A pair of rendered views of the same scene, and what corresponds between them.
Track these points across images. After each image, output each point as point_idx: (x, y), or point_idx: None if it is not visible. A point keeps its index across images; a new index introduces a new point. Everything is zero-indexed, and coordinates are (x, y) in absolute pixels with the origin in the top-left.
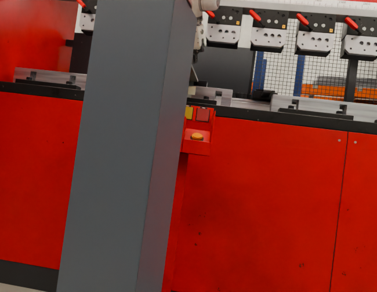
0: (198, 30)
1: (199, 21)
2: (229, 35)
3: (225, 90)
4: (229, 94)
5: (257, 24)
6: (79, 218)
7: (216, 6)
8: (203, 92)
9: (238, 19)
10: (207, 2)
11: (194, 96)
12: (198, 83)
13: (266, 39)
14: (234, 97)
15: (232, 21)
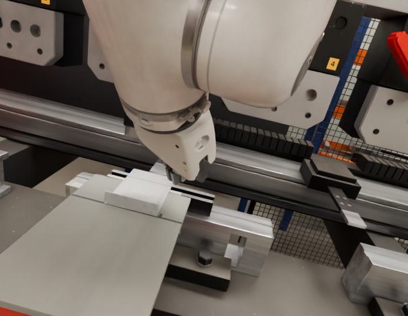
0: (187, 145)
1: (194, 111)
2: (295, 102)
3: (255, 236)
4: (263, 246)
5: (397, 79)
6: None
7: (284, 100)
8: (201, 232)
9: (336, 53)
10: (235, 83)
11: (179, 236)
12: (189, 205)
13: None
14: (267, 144)
15: (314, 56)
